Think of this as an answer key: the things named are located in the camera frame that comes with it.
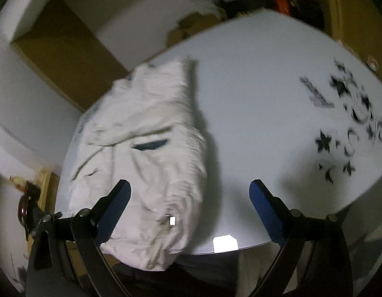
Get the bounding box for brown cardboard boxes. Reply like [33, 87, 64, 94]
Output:
[166, 12, 221, 48]

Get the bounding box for wooden wardrobe door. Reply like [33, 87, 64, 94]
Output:
[12, 0, 128, 112]

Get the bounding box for white puffer jacket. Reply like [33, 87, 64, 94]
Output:
[68, 58, 207, 272]

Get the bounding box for dark red round helmet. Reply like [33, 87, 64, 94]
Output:
[18, 188, 44, 240]

